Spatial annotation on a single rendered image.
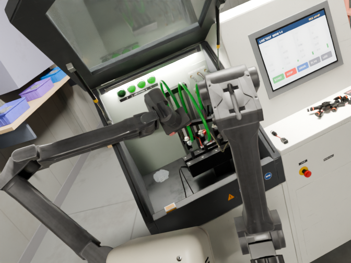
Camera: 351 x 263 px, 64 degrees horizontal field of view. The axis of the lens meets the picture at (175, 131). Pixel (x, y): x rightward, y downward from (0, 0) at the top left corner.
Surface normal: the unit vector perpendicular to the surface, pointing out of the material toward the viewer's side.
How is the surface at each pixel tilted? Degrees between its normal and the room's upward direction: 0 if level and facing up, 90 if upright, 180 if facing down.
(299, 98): 76
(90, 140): 45
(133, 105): 90
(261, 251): 37
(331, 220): 90
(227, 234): 90
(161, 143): 90
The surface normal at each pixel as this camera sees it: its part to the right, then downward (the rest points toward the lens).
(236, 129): 0.01, 0.58
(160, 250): -0.32, -0.52
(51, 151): 0.19, -0.40
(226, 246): 0.29, 0.39
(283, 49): 0.20, 0.18
